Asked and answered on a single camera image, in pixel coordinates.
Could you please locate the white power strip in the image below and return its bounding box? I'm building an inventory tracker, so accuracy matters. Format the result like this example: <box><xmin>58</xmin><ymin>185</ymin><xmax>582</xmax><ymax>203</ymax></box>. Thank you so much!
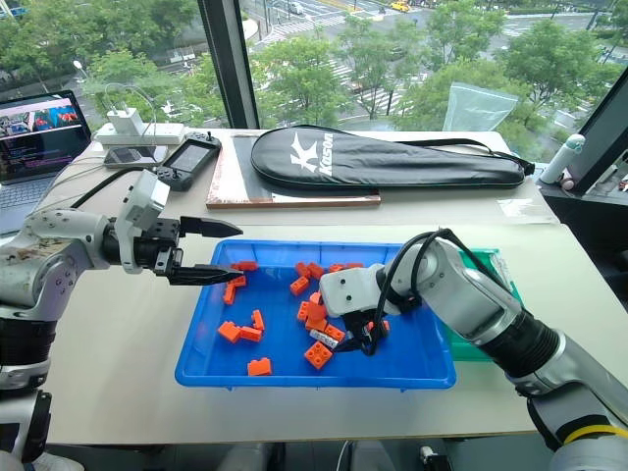
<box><xmin>93</xmin><ymin>122</ymin><xmax>186</xmax><ymax>147</ymax></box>

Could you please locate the black box shape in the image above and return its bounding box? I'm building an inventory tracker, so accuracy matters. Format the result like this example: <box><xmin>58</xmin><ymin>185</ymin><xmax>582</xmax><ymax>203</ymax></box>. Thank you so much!
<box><xmin>418</xmin><ymin>444</ymin><xmax>465</xmax><ymax>471</ymax></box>

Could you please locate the black slanted panel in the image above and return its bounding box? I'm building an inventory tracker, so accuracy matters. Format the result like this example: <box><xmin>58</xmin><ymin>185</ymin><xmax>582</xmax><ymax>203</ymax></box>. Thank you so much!
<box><xmin>570</xmin><ymin>62</ymin><xmax>628</xmax><ymax>198</ymax></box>

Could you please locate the wooden board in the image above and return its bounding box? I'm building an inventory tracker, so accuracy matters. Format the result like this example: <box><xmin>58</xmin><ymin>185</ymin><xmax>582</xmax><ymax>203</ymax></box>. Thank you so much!
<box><xmin>205</xmin><ymin>133</ymin><xmax>383</xmax><ymax>212</ymax></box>

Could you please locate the orange round toy piece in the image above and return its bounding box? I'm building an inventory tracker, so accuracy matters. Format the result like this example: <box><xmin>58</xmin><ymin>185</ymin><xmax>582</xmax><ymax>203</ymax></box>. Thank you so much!
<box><xmin>305</xmin><ymin>302</ymin><xmax>328</xmax><ymax>331</ymax></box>

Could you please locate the white charger cable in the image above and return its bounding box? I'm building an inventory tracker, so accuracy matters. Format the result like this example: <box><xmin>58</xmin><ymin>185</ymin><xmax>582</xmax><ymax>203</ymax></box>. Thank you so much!
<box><xmin>104</xmin><ymin>81</ymin><xmax>159</xmax><ymax>137</ymax></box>

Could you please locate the black handheld game console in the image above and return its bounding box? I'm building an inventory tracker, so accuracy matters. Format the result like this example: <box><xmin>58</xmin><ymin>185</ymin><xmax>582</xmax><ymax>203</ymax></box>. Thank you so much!
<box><xmin>154</xmin><ymin>130</ymin><xmax>223</xmax><ymax>193</ymax></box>

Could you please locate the black Kason racket bag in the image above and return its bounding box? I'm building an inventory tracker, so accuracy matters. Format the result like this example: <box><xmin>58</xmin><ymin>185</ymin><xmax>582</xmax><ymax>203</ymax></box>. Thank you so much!
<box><xmin>249</xmin><ymin>124</ymin><xmax>535</xmax><ymax>192</ymax></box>

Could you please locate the smartphone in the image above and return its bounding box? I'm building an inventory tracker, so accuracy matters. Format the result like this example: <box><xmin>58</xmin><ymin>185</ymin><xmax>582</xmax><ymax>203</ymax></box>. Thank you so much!
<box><xmin>103</xmin><ymin>145</ymin><xmax>169</xmax><ymax>170</ymax></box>

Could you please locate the green plastic bin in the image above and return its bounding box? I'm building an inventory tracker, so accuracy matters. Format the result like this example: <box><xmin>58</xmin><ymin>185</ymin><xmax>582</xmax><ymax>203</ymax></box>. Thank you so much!
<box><xmin>443</xmin><ymin>246</ymin><xmax>524</xmax><ymax>363</ymax></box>

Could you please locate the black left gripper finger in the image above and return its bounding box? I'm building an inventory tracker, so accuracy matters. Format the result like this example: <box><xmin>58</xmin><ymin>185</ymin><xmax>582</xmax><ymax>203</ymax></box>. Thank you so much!
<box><xmin>168</xmin><ymin>263</ymin><xmax>245</xmax><ymax>288</ymax></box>
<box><xmin>178</xmin><ymin>216</ymin><xmax>244</xmax><ymax>241</ymax></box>

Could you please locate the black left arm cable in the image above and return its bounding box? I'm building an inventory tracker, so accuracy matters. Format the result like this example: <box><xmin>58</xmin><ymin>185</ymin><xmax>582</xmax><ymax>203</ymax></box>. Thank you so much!
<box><xmin>70</xmin><ymin>167</ymin><xmax>150</xmax><ymax>210</ymax></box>

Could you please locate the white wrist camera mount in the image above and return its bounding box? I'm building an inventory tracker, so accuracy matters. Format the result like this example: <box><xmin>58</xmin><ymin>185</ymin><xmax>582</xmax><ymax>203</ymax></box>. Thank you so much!
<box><xmin>115</xmin><ymin>169</ymin><xmax>171</xmax><ymax>275</ymax></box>
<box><xmin>318</xmin><ymin>263</ymin><xmax>394</xmax><ymax>321</ymax></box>

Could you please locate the blue plastic bin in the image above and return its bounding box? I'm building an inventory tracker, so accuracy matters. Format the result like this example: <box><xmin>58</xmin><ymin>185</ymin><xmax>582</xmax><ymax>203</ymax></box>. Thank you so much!
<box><xmin>175</xmin><ymin>238</ymin><xmax>458</xmax><ymax>393</ymax></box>

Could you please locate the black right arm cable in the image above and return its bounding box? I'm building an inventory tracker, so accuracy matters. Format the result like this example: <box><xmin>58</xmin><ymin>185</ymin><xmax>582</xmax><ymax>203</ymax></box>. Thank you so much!
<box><xmin>368</xmin><ymin>228</ymin><xmax>472</xmax><ymax>357</ymax></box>

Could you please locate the black side table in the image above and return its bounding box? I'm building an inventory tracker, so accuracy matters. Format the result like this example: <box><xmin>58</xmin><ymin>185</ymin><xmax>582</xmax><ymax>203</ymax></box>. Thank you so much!
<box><xmin>536</xmin><ymin>180</ymin><xmax>628</xmax><ymax>284</ymax></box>

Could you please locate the grey laptop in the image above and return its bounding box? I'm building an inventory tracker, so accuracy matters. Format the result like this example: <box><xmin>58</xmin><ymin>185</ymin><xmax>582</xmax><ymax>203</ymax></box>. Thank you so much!
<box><xmin>0</xmin><ymin>88</ymin><xmax>94</xmax><ymax>237</ymax></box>

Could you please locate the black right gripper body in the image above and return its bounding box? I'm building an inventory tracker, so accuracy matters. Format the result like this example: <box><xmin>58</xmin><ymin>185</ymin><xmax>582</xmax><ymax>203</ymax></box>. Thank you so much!
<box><xmin>341</xmin><ymin>308</ymin><xmax>394</xmax><ymax>345</ymax></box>

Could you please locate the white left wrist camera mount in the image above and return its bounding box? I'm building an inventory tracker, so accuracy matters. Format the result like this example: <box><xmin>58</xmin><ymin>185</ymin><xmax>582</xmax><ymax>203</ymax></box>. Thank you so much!
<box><xmin>115</xmin><ymin>169</ymin><xmax>171</xmax><ymax>275</ymax></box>

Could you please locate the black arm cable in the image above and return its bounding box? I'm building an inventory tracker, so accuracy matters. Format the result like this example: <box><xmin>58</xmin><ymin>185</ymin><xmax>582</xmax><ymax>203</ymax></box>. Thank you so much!
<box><xmin>368</xmin><ymin>228</ymin><xmax>472</xmax><ymax>357</ymax></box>
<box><xmin>70</xmin><ymin>167</ymin><xmax>150</xmax><ymax>210</ymax></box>

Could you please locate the white charger plug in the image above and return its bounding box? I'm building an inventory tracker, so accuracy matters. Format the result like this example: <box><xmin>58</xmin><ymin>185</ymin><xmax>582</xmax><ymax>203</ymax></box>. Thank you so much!
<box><xmin>107</xmin><ymin>108</ymin><xmax>147</xmax><ymax>134</ymax></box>

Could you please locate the clear plastic bag in strips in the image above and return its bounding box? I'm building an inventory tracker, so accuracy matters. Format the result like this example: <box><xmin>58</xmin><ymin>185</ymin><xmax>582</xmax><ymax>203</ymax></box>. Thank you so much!
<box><xmin>489</xmin><ymin>248</ymin><xmax>522</xmax><ymax>298</ymax></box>

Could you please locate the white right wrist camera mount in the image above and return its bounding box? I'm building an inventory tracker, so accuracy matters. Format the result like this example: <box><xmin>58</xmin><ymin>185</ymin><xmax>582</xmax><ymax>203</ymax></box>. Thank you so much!
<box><xmin>318</xmin><ymin>263</ymin><xmax>394</xmax><ymax>321</ymax></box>

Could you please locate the white bottle with teal cap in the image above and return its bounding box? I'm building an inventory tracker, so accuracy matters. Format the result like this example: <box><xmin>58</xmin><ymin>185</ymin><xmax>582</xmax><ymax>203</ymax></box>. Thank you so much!
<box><xmin>539</xmin><ymin>132</ymin><xmax>587</xmax><ymax>186</ymax></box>

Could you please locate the black window frame post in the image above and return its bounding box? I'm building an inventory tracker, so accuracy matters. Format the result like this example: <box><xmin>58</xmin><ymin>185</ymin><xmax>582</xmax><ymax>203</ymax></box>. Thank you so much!
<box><xmin>197</xmin><ymin>0</ymin><xmax>262</xmax><ymax>130</ymax></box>

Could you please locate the silver cylindrical battery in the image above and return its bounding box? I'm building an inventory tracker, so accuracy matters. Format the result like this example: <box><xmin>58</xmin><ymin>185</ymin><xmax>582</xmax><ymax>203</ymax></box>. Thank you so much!
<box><xmin>308</xmin><ymin>329</ymin><xmax>343</xmax><ymax>349</ymax></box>

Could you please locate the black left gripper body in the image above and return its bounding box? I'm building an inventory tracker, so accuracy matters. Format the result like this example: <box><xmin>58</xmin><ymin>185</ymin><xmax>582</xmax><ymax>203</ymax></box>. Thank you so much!
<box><xmin>131</xmin><ymin>218</ymin><xmax>185</xmax><ymax>288</ymax></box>

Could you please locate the clear zip bag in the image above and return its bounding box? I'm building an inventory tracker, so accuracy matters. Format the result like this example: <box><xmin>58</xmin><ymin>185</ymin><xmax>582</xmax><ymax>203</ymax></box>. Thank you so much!
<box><xmin>443</xmin><ymin>79</ymin><xmax>520</xmax><ymax>133</ymax></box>

